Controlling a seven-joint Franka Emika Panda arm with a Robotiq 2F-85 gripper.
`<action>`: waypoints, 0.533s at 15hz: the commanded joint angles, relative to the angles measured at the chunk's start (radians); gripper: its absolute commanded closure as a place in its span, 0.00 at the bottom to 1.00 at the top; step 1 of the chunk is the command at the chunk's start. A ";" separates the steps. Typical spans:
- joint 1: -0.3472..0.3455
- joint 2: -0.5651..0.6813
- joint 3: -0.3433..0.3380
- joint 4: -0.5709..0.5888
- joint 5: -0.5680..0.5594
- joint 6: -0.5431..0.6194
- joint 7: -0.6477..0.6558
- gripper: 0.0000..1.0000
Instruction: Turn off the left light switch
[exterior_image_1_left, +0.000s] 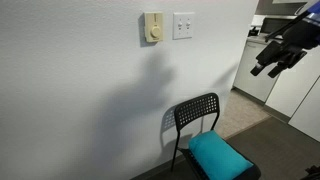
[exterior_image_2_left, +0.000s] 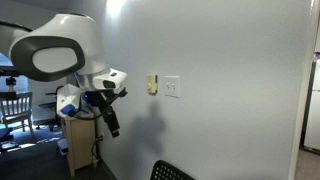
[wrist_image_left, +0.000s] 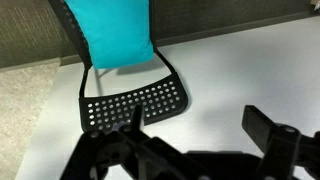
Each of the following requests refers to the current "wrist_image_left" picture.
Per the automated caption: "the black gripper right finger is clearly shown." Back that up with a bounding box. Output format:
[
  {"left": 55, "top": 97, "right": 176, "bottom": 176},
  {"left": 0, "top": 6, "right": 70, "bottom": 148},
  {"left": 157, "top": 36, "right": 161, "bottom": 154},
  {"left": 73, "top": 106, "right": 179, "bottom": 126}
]
[{"left": 241, "top": 104, "right": 320, "bottom": 180}]

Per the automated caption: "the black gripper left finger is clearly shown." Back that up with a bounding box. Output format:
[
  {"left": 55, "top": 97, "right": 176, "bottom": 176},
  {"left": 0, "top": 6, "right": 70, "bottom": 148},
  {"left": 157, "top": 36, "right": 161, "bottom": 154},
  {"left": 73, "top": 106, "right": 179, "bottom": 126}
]
[{"left": 59, "top": 104, "right": 204, "bottom": 180}]

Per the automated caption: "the black perforated metal chair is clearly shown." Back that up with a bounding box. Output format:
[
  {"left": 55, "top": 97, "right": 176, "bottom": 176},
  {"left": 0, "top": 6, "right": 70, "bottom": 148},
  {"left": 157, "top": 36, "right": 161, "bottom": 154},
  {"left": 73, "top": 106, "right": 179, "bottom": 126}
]
[{"left": 48, "top": 0, "right": 192, "bottom": 135}]

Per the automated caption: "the teal cushion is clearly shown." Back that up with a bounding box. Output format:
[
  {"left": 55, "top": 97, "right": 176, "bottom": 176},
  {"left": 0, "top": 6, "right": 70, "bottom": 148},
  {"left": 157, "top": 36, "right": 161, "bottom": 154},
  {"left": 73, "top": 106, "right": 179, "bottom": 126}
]
[{"left": 64, "top": 0, "right": 155, "bottom": 70}]

